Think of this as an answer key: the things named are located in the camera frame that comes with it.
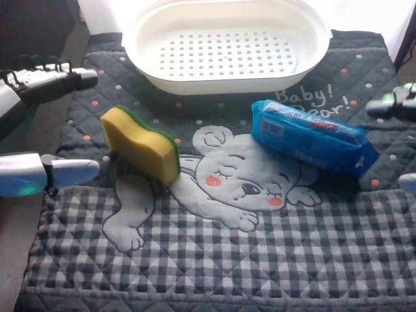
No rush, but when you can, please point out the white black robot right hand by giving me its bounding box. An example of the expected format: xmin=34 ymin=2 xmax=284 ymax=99
xmin=365 ymin=83 xmax=416 ymax=199

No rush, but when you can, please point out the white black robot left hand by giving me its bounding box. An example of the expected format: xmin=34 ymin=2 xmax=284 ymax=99
xmin=0 ymin=55 xmax=100 ymax=198

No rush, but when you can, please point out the blue tissue packet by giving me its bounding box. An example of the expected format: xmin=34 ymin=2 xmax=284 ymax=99
xmin=250 ymin=99 xmax=380 ymax=178

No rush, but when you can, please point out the yellow green sponge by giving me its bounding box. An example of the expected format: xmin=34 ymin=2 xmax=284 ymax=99
xmin=99 ymin=104 xmax=182 ymax=189

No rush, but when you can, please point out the white oval plastic basket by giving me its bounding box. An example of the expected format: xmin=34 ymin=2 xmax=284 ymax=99
xmin=120 ymin=0 xmax=333 ymax=96

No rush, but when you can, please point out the dark background furniture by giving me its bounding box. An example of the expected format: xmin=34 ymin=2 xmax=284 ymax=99
xmin=0 ymin=0 xmax=81 ymax=71

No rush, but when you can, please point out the grey bear print quilt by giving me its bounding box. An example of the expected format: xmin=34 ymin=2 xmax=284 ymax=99
xmin=14 ymin=29 xmax=416 ymax=312

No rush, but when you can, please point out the dark metal frame post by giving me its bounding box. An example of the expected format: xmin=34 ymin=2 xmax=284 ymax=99
xmin=393 ymin=0 xmax=416 ymax=74

